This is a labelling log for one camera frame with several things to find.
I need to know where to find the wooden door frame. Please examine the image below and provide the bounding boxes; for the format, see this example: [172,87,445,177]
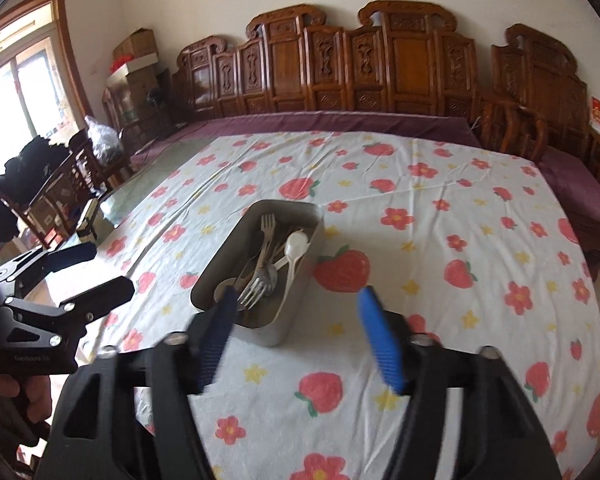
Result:
[0,0,93,161]

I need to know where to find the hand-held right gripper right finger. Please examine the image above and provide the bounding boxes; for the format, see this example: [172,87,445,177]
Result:
[357,285,563,480]

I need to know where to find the metal fork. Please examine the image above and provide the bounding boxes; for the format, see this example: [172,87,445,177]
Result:
[257,213,278,271]
[236,260,278,311]

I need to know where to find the wooden block with black band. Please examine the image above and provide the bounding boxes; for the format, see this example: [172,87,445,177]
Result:
[75,199,101,241]

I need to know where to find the stacked cardboard boxes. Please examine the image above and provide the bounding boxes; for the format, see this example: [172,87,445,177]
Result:
[120,67,173,133]

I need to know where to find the brown cardboard box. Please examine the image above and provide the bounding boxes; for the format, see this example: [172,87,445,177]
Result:
[112,29,158,63]

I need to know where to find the person's left hand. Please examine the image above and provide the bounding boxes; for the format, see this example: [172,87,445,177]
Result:
[0,372,53,441]

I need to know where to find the dark wooden dining chair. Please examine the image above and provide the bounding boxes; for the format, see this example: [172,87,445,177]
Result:
[67,130,131,192]
[0,160,97,252]

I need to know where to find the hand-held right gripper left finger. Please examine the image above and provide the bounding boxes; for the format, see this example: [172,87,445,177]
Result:
[42,287,238,480]

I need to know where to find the black fan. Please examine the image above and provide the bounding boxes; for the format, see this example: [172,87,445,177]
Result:
[147,87,171,111]

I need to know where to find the cream soup spoon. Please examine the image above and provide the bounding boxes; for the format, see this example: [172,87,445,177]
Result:
[272,260,306,323]

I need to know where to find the rectangular metal tray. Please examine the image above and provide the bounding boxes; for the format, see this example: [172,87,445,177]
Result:
[190,199,326,348]

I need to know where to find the carved wooden armchair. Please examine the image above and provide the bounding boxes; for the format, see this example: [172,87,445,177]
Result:
[480,24,600,271]

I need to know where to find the white lidded box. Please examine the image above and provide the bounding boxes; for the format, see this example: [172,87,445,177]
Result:
[105,57,161,87]

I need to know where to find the long purple sofa cushion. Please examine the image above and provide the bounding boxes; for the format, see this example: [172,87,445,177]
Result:
[130,110,481,171]

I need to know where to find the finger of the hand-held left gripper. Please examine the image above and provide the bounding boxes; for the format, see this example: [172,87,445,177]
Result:
[0,241,97,301]
[2,276,136,347]

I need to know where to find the strawberry flower print tablecloth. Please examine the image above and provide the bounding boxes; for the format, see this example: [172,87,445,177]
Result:
[77,130,600,480]

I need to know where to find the black bag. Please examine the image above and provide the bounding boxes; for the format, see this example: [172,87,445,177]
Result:
[5,135,71,196]

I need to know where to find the metal spoon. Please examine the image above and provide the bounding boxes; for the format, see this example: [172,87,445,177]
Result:
[257,265,280,294]
[213,276,240,307]

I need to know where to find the carved wooden long sofa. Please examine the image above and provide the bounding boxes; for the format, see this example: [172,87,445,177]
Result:
[171,1,486,148]

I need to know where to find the clear plastic bag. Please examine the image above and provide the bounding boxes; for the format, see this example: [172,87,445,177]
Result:
[85,116,126,166]

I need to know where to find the purple armchair seat cushion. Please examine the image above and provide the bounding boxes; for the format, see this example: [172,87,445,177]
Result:
[537,152,600,226]

